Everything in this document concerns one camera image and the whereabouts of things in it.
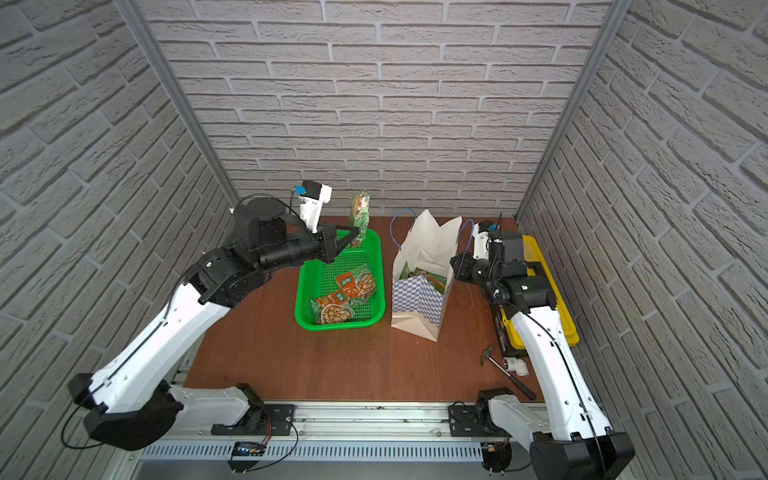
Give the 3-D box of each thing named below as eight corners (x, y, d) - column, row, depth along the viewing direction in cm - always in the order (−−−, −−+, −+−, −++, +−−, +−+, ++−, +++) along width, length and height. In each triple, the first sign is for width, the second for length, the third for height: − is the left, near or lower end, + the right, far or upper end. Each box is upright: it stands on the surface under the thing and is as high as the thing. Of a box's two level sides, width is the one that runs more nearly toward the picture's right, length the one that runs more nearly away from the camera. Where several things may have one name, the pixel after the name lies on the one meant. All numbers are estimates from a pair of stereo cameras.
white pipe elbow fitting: (502, 370, 84) (506, 367, 81) (503, 358, 86) (506, 354, 83) (524, 377, 83) (528, 374, 80) (524, 364, 85) (528, 361, 82)
